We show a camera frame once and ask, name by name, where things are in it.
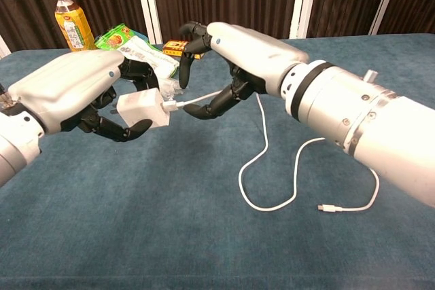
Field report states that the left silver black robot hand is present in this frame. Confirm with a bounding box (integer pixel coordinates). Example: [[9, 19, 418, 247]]
[[6, 48, 160, 143]]

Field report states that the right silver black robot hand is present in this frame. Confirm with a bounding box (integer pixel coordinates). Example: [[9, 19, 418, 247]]
[[178, 20, 311, 121]]

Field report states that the white cube wall charger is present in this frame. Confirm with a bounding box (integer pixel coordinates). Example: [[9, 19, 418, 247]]
[[110, 87, 171, 130]]

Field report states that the white USB cable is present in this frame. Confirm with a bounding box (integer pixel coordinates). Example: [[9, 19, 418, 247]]
[[162, 90, 381, 213]]

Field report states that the yellow tea bottle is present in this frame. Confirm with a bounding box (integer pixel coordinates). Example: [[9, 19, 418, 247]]
[[51, 0, 98, 53]]

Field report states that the yellow red small box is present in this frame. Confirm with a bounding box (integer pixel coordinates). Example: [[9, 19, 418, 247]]
[[162, 39, 207, 60]]

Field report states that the green snack packet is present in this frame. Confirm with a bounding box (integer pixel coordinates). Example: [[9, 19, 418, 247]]
[[94, 23, 181, 79]]

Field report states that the clear plastic straw pack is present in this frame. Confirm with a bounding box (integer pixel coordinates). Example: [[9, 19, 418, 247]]
[[156, 77, 181, 98]]

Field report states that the blue velvet tablecloth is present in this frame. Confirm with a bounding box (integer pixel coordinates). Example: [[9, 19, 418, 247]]
[[0, 33, 435, 290]]

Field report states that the white frame post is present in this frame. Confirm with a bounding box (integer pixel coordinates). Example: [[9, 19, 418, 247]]
[[368, 0, 406, 37], [0, 34, 12, 60], [288, 0, 321, 40], [132, 0, 164, 46]]

